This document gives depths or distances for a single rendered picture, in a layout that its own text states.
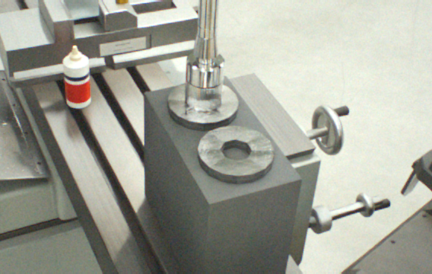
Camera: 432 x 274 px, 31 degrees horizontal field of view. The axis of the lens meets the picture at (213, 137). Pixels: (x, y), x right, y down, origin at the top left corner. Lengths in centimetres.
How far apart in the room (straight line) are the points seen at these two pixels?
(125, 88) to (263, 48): 183
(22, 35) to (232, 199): 61
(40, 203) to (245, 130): 51
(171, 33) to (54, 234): 41
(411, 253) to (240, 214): 72
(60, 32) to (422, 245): 81
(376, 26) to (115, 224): 242
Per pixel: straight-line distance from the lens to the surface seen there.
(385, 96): 297
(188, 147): 92
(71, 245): 142
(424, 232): 162
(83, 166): 118
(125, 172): 117
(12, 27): 138
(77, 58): 124
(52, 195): 133
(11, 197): 131
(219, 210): 87
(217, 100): 96
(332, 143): 174
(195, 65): 93
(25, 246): 139
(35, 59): 134
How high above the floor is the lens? 171
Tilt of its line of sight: 40 degrees down
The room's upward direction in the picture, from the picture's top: 4 degrees clockwise
